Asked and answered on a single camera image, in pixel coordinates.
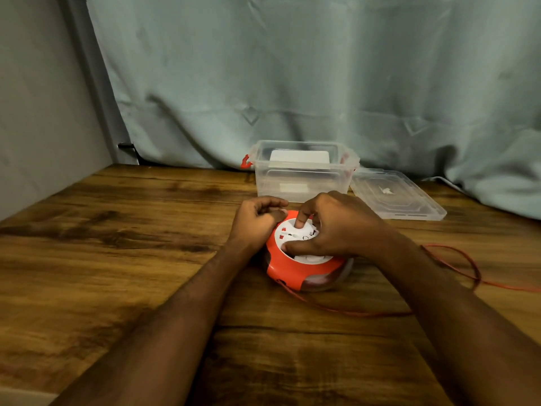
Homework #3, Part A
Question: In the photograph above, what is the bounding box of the person's right hand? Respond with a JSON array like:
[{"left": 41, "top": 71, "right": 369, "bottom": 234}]
[{"left": 281, "top": 190, "right": 396, "bottom": 261}]

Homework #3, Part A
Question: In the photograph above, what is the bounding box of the person's left hand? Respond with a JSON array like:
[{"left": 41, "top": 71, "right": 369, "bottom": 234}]
[{"left": 227, "top": 196, "right": 290, "bottom": 255}]

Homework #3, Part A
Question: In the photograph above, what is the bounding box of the orange and white cable reel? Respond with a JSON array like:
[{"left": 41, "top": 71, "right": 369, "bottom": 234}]
[{"left": 264, "top": 209, "right": 354, "bottom": 292}]

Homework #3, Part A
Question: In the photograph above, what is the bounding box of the person's right forearm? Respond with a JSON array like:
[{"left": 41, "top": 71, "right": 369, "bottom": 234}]
[{"left": 372, "top": 231, "right": 541, "bottom": 406}]

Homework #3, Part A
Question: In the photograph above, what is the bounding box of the person's left forearm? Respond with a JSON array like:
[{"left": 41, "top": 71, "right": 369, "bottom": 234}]
[{"left": 50, "top": 241, "right": 256, "bottom": 406}]

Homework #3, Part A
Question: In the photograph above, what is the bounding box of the clear plastic storage container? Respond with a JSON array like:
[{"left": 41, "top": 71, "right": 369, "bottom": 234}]
[{"left": 240, "top": 140, "right": 361, "bottom": 204}]

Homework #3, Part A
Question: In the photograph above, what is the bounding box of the white box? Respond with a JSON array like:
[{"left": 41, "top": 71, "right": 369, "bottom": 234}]
[{"left": 268, "top": 150, "right": 331, "bottom": 170}]

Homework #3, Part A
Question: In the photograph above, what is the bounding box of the clear plastic container lid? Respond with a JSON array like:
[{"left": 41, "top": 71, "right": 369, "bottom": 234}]
[{"left": 349, "top": 168, "right": 448, "bottom": 221}]

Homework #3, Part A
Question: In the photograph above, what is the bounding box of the pale green curtain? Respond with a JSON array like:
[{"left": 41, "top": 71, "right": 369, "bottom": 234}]
[{"left": 85, "top": 0, "right": 541, "bottom": 220}]

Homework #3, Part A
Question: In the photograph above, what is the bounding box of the orange power cable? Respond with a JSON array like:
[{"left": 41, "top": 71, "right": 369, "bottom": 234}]
[{"left": 277, "top": 244, "right": 541, "bottom": 318}]

